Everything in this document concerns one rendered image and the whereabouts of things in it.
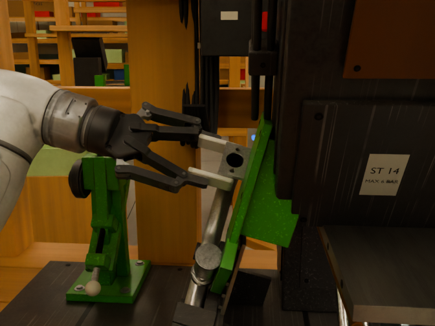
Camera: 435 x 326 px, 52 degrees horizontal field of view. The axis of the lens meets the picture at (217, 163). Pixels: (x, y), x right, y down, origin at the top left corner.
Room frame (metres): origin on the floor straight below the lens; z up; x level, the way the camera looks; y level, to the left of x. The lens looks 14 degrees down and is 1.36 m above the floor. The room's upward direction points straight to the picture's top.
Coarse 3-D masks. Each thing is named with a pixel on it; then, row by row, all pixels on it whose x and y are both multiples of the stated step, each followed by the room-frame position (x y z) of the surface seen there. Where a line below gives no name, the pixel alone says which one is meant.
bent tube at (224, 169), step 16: (224, 160) 0.64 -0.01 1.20; (240, 160) 0.67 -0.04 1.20; (224, 176) 0.67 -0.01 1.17; (240, 176) 0.63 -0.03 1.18; (224, 192) 0.70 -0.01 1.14; (224, 208) 0.71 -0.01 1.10; (208, 224) 0.70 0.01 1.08; (224, 224) 0.71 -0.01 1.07; (208, 240) 0.68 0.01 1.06; (192, 288) 0.62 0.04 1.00; (192, 304) 0.60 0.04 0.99
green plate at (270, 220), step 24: (264, 120) 0.58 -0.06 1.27; (264, 144) 0.55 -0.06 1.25; (264, 168) 0.57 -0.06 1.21; (240, 192) 0.62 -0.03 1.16; (264, 192) 0.57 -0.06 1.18; (240, 216) 0.56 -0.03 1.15; (264, 216) 0.57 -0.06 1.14; (288, 216) 0.56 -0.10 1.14; (264, 240) 0.57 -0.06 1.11; (288, 240) 0.56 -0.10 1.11
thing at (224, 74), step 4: (220, 72) 10.00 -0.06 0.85; (224, 72) 10.01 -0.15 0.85; (228, 72) 10.01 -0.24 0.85; (240, 72) 10.00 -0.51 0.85; (244, 72) 10.01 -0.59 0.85; (220, 76) 10.00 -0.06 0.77; (224, 76) 10.01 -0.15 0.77; (228, 76) 10.01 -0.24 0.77; (240, 76) 10.00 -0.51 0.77; (244, 76) 10.01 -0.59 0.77; (220, 80) 9.93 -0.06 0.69; (224, 80) 9.94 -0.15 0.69; (228, 80) 9.94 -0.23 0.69; (240, 80) 9.95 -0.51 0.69; (220, 84) 9.89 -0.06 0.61; (224, 84) 9.89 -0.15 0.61; (228, 84) 9.89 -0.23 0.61
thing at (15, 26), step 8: (8, 0) 10.46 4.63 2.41; (16, 0) 10.47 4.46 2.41; (8, 8) 10.46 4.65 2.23; (16, 8) 10.47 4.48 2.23; (40, 8) 10.48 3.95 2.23; (48, 8) 10.49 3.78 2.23; (16, 16) 10.46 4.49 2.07; (24, 16) 10.47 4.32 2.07; (16, 24) 10.46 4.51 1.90; (24, 24) 10.47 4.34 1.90; (40, 24) 10.48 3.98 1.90; (48, 24) 10.49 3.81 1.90; (16, 32) 10.46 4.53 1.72; (24, 32) 10.47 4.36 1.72
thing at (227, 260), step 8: (224, 248) 0.56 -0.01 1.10; (232, 248) 0.55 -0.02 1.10; (224, 256) 0.54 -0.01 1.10; (232, 256) 0.54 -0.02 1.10; (224, 264) 0.53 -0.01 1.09; (232, 264) 0.53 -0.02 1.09; (216, 272) 0.57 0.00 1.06; (224, 272) 0.54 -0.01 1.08; (216, 280) 0.56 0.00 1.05; (224, 280) 0.55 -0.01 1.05; (216, 288) 0.58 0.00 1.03
